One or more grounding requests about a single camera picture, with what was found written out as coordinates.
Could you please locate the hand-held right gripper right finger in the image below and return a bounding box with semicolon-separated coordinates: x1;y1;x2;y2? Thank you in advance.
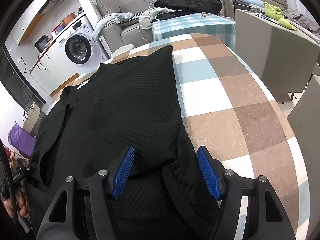
197;145;297;240

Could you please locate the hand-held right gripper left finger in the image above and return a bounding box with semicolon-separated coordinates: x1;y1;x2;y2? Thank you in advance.
35;145;135;240

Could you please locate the black knit sweater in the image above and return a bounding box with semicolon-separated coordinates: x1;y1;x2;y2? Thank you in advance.
26;45;227;240

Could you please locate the person's left hand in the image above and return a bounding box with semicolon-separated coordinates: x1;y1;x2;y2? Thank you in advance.
4;180;32;218

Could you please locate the purple bag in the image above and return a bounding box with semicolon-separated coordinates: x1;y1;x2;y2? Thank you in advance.
7;121;38;158

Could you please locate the wicker basket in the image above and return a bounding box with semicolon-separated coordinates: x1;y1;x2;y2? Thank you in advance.
21;102;42;133

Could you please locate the brown checked tablecloth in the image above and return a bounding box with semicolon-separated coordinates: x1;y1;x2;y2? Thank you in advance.
47;33;309;240

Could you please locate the white cabinet with wooden top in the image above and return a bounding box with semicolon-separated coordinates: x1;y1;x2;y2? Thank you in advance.
29;39;80;98

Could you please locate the grey chair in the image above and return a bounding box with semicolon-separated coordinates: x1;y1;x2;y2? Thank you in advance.
286;75;320;145

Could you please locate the black pot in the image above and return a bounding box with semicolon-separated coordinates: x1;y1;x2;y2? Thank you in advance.
34;35;48;53

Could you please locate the white washing machine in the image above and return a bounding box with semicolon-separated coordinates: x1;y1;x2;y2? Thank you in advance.
54;14;105;65

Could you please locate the grey cabinet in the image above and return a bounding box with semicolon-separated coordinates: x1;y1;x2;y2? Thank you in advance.
234;8;320;94

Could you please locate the grey sofa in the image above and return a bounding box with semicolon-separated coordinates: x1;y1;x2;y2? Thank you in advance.
96;0;235;53

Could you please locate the blue checked tablecloth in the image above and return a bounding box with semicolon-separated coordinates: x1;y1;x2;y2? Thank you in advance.
152;14;237;52

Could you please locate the grey blanket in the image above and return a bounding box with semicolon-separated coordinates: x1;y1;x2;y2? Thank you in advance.
91;12;137;42

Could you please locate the houndstooth pillow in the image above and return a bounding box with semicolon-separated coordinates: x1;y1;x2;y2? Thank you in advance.
120;11;148;27

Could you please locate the white cloth pile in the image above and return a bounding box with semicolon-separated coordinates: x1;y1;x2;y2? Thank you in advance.
137;7;170;29

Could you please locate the black bag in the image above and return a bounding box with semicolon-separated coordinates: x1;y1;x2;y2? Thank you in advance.
155;9;195;20

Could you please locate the brown bowl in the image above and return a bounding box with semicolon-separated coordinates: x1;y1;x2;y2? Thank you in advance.
61;12;77;27

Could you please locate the black jacket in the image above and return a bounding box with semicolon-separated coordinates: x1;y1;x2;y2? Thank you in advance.
153;0;222;15

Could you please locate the green toy figure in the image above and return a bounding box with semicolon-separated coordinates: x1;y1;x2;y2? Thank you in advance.
263;2;298;30

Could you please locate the grey bedding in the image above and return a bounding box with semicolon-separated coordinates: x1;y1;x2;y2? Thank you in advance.
282;8;320;37

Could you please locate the black cable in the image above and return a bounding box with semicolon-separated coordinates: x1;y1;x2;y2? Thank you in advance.
0;140;19;220

